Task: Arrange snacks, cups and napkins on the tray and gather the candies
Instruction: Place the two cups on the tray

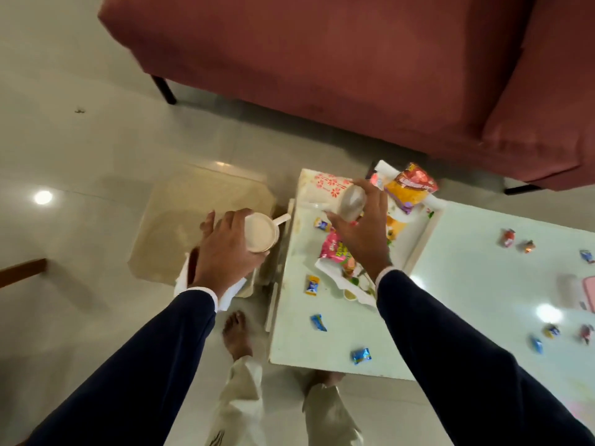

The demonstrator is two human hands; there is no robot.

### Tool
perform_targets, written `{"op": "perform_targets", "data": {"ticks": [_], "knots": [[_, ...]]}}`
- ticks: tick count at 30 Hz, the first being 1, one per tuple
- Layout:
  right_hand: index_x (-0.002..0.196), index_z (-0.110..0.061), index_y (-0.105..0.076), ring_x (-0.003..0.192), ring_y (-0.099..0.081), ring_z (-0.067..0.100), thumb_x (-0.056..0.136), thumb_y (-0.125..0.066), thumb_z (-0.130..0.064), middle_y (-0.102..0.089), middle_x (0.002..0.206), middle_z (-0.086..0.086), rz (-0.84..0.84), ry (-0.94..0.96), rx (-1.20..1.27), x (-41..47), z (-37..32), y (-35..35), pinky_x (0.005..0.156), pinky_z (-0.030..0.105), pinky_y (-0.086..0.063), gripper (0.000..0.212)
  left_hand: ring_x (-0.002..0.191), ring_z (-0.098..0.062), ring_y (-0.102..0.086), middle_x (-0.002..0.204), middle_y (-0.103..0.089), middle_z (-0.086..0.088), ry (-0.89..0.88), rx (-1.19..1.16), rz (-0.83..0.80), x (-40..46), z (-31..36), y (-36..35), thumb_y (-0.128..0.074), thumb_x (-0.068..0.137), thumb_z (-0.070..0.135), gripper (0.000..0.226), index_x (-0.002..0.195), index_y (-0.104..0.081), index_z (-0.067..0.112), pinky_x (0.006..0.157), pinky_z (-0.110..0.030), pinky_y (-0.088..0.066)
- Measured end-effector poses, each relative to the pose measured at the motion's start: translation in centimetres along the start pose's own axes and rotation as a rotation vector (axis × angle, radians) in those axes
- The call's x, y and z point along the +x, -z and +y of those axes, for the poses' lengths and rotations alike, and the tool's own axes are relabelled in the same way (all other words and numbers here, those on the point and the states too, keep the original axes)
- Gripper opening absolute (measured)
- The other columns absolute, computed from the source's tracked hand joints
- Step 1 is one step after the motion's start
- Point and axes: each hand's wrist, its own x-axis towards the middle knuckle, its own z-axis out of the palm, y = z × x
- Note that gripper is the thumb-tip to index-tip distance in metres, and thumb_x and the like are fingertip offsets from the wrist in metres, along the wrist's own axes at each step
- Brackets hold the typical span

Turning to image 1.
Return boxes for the person's right hand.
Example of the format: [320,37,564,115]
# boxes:
[325,178,395,283]

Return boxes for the person's left hand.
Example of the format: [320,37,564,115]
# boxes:
[190,208,270,300]

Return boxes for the pink green snack packet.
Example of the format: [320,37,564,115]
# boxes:
[318,229,359,279]

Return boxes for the white paper napkins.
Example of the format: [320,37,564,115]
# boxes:
[173,253,248,313]

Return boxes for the white floral mug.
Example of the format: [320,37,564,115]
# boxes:
[244,211,293,254]
[296,169,368,224]

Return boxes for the white printed tray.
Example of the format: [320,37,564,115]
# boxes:
[315,160,446,308]

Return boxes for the salted peanuts packet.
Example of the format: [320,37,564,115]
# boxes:
[365,161,386,190]

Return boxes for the red yellow snack packet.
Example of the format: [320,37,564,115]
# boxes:
[384,162,439,215]

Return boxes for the clear container pink lid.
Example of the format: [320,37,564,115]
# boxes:
[557,273,595,314]

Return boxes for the person's right forearm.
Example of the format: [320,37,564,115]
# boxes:
[374,266,595,446]

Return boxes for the person's left forearm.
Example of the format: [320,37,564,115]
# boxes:
[25,286,219,446]

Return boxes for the person's left leg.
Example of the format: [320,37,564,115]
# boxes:
[204,310,267,446]

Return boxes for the person's leg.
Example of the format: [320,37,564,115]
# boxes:
[204,310,267,446]
[302,370,363,446]

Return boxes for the person's right leg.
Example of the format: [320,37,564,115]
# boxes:
[302,370,363,446]

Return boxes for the beige plastic stool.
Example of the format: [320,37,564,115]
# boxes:
[128,163,280,298]

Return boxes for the red fabric sofa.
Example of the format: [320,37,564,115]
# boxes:
[97,0,595,192]

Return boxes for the brown wooden chair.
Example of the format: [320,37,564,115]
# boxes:
[0,258,48,289]

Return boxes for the pink plastic bin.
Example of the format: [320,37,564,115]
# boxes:
[560,390,595,432]

